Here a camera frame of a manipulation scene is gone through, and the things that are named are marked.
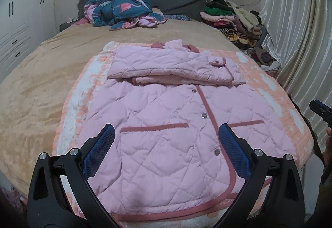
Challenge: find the teal flamingo print duvet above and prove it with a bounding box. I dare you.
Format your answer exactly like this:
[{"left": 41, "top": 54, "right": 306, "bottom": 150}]
[{"left": 85, "top": 0, "right": 168, "bottom": 31}]

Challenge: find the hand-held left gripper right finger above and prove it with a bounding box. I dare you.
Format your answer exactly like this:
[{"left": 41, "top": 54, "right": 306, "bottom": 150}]
[{"left": 215, "top": 123, "right": 304, "bottom": 228}]

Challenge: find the white satin curtain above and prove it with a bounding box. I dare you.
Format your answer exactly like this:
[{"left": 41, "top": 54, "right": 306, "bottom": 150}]
[{"left": 259, "top": 0, "right": 332, "bottom": 114}]

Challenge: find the dark floral pillow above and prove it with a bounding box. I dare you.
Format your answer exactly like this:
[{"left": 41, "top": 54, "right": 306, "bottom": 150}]
[{"left": 163, "top": 13, "right": 192, "bottom": 21}]

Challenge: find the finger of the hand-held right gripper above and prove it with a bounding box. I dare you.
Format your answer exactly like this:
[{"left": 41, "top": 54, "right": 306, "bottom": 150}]
[{"left": 309, "top": 100, "right": 332, "bottom": 125}]

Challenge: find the pink floral cloth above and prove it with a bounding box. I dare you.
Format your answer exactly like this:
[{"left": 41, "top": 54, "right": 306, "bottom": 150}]
[{"left": 0, "top": 184, "right": 29, "bottom": 209}]

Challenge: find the pink quilted jacket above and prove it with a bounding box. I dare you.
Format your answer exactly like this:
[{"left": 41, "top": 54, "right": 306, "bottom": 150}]
[{"left": 92, "top": 39, "right": 304, "bottom": 222}]

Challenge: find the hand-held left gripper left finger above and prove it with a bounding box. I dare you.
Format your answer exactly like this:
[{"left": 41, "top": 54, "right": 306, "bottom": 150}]
[{"left": 27, "top": 124, "right": 117, "bottom": 228}]

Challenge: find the bed with beige sheet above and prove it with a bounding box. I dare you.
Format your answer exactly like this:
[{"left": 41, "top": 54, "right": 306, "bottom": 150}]
[{"left": 0, "top": 14, "right": 315, "bottom": 192}]

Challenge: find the peach white fleece blanket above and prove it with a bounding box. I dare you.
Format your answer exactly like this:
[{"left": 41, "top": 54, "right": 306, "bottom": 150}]
[{"left": 52, "top": 41, "right": 314, "bottom": 228}]

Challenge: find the white wardrobe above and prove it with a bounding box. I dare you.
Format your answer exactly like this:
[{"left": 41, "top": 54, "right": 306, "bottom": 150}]
[{"left": 0, "top": 0, "right": 57, "bottom": 78}]

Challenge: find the pile of mixed clothes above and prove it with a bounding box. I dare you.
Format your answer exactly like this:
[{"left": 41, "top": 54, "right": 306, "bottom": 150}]
[{"left": 200, "top": 0, "right": 282, "bottom": 70}]

